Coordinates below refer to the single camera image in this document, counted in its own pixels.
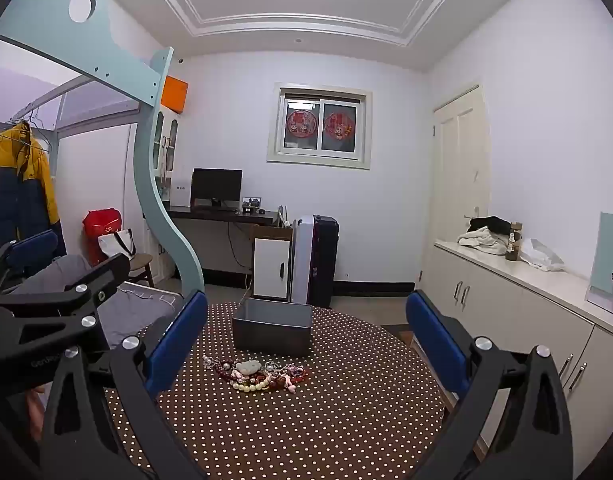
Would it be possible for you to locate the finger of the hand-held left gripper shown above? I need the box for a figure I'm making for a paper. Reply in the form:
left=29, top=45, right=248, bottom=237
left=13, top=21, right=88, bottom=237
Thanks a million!
left=0, top=252, right=133, bottom=347
left=0, top=229, right=61, bottom=293

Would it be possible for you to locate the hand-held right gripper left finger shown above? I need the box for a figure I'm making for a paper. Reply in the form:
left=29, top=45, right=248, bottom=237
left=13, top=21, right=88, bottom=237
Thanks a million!
left=39, top=290, right=210, bottom=480

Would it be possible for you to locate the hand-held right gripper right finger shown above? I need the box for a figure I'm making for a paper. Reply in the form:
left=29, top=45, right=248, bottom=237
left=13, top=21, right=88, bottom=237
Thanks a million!
left=405, top=289, right=574, bottom=480

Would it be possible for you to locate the pile of bead jewelry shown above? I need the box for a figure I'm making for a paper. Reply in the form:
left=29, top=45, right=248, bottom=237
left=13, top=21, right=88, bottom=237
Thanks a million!
left=202, top=355, right=311, bottom=393

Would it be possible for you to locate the grey metal bin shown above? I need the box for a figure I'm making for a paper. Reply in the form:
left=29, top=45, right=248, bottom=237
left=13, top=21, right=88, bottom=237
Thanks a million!
left=231, top=298, right=313, bottom=358

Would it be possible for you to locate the person's left hand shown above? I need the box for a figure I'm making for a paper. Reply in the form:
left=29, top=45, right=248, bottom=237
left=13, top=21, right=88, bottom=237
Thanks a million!
left=28, top=384, right=50, bottom=442

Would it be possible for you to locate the white tote bag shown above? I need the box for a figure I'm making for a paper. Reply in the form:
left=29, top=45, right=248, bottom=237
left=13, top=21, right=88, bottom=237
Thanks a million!
left=97, top=229, right=136, bottom=261

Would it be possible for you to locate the grey bedding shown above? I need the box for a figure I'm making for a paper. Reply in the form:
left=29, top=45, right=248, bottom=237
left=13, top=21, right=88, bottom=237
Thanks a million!
left=6, top=255, right=187, bottom=356

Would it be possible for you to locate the red bag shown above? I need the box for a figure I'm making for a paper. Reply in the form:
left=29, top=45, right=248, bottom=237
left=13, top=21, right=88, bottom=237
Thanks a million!
left=83, top=208, right=122, bottom=266

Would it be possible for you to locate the yellow and navy jacket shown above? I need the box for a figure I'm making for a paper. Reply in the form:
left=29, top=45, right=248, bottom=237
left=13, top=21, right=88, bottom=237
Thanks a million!
left=0, top=122, right=67, bottom=261

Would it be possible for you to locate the cream sideboard cabinet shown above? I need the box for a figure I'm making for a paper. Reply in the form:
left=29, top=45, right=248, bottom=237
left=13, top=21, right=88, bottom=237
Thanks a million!
left=419, top=240, right=613, bottom=476

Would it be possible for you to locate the white cloth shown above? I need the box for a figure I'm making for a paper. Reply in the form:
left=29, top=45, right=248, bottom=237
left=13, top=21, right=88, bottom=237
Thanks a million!
left=457, top=226, right=508, bottom=256

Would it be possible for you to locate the small white cabinet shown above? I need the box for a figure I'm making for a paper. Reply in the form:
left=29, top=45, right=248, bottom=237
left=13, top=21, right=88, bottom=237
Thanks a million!
left=251, top=225, right=293, bottom=302

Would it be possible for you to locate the white carton box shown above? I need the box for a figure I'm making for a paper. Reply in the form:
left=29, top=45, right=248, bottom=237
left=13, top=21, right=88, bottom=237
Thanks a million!
left=170, top=180, right=192, bottom=208

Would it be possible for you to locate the brown bottle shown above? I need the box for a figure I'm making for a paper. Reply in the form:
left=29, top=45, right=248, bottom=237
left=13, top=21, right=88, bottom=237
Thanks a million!
left=505, top=221, right=523, bottom=262

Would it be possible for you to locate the metal clothes hanger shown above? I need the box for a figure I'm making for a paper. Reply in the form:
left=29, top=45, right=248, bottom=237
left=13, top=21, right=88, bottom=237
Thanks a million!
left=0, top=115, right=52, bottom=153

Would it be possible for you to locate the dark desk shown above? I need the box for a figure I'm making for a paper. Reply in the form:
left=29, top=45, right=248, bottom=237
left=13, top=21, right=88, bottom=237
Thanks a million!
left=164, top=205, right=280, bottom=281

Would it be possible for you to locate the clear plastic bag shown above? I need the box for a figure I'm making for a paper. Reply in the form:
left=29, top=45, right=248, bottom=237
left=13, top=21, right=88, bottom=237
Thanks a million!
left=520, top=238, right=566, bottom=272

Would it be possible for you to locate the white and purple suitcase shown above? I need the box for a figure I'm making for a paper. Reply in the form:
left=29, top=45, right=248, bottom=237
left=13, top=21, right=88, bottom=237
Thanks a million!
left=291, top=214, right=340, bottom=309

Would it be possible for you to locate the brown polka dot tablecloth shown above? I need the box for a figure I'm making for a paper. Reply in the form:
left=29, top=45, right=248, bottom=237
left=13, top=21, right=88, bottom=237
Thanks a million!
left=104, top=301, right=447, bottom=480

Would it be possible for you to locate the white glass door cabinet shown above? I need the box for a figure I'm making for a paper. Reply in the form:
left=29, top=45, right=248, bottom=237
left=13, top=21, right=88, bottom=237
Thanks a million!
left=151, top=107, right=183, bottom=181

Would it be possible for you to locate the black computer monitor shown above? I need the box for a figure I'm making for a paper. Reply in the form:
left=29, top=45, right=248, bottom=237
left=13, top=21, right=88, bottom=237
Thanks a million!
left=191, top=168, right=243, bottom=211

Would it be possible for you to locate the cream door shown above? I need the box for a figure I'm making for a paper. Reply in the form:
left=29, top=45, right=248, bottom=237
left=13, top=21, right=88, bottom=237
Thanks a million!
left=429, top=85, right=487, bottom=291

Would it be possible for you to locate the light blue board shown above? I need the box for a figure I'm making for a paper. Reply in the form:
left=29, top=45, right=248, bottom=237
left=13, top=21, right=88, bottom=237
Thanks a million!
left=586, top=211, right=613, bottom=306

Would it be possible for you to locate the orange box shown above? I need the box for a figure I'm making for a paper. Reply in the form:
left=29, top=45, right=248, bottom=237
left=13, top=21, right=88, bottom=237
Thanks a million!
left=161, top=76, right=190, bottom=115

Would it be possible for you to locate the white framed window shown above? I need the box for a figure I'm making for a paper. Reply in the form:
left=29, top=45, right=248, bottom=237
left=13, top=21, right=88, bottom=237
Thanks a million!
left=267, top=81, right=373, bottom=170

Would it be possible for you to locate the red round window decoration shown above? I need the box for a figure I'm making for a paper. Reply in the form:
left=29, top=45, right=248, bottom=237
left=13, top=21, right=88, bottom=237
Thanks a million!
left=324, top=111, right=356, bottom=141
left=286, top=109, right=317, bottom=138

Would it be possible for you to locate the teal bunk bed frame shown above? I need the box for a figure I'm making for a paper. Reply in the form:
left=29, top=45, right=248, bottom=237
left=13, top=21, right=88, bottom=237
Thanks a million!
left=0, top=0, right=207, bottom=306

